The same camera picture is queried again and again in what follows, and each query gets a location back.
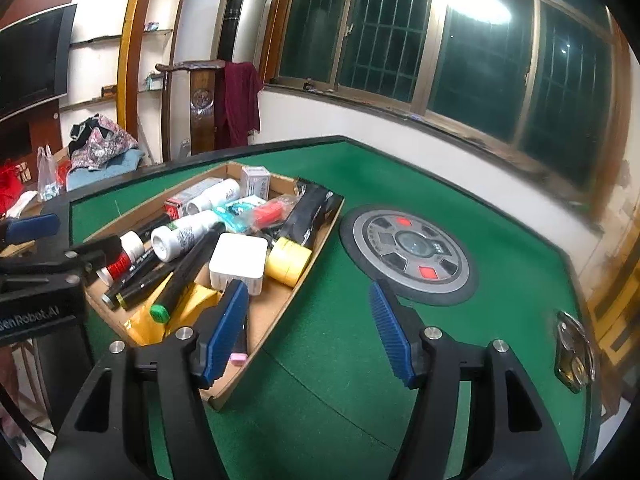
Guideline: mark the black television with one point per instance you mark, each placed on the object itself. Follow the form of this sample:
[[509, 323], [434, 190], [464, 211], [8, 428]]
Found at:
[[30, 60]]

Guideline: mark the white labelled bottle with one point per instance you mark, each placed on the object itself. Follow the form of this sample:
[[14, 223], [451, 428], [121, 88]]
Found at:
[[185, 240]]

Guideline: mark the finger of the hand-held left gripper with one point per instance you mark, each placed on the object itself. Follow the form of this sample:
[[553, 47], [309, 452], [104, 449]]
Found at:
[[35, 226], [75, 257]]

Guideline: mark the wooden television cabinet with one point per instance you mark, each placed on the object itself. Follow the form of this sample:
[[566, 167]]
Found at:
[[30, 135]]

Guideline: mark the silver standing air conditioner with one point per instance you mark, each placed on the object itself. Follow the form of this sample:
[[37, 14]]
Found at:
[[245, 10]]

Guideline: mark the red white spray can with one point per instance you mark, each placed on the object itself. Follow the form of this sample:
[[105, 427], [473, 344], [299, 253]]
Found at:
[[117, 266]]

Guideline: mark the white square box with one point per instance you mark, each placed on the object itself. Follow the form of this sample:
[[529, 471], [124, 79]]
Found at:
[[237, 260]]

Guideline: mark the thin black pen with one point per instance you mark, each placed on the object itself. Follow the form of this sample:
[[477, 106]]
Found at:
[[137, 277]]

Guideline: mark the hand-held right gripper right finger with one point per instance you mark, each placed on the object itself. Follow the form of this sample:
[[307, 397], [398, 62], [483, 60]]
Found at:
[[392, 335]]

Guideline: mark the white tube with red cap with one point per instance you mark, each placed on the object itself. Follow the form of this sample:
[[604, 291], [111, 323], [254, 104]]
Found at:
[[195, 192]]

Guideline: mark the barred window with wooden frame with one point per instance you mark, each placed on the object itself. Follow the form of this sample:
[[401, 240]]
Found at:
[[480, 60]]

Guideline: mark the round grey table centre panel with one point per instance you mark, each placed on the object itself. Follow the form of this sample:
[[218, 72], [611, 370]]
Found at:
[[410, 255]]

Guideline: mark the red bag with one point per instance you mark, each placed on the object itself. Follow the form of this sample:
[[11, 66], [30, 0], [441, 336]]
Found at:
[[10, 185]]

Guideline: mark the yellow wooden door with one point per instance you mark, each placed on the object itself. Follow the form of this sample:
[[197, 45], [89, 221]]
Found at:
[[615, 310]]

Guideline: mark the wooden wall shelf unit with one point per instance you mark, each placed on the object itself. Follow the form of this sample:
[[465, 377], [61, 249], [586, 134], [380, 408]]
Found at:
[[129, 60]]

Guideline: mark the yellow tape roll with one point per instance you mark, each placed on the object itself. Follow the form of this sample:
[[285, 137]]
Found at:
[[287, 260]]

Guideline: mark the plain white bottle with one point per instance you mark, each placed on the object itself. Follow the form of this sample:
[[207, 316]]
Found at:
[[220, 192]]

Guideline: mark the shallow cardboard box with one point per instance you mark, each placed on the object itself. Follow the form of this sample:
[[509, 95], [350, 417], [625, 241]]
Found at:
[[270, 310]]

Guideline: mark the small white carton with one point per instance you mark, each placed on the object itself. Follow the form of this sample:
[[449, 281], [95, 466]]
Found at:
[[255, 180]]

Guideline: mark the dark red cloth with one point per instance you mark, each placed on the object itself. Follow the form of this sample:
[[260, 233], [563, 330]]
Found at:
[[240, 100]]

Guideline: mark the black marker with green cap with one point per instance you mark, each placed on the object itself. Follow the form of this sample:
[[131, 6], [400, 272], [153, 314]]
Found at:
[[187, 272]]

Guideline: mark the carved wooden stand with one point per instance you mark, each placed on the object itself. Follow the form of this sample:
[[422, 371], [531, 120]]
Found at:
[[202, 110]]

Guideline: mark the gold foil packet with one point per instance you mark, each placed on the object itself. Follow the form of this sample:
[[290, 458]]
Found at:
[[145, 327]]

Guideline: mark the clear plastic bag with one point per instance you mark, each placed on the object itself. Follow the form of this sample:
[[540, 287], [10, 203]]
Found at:
[[50, 180]]

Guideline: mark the black plastic packet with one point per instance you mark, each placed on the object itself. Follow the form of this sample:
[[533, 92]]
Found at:
[[312, 215]]

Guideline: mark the red plastic object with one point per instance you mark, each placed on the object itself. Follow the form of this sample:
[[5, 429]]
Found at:
[[270, 212]]

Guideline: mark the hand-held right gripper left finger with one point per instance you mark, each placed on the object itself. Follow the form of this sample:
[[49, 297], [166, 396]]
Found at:
[[225, 330]]

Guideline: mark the light blue cloth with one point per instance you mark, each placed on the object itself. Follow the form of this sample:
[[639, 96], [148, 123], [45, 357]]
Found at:
[[115, 167]]

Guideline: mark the black marker with pink cap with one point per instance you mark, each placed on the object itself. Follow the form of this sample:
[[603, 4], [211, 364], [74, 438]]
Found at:
[[238, 358]]

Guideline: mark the floral cloth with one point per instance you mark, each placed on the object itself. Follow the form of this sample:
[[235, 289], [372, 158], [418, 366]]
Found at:
[[105, 145]]

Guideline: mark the teal and white packet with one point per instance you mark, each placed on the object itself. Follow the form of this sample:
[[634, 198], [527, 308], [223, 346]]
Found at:
[[235, 212]]

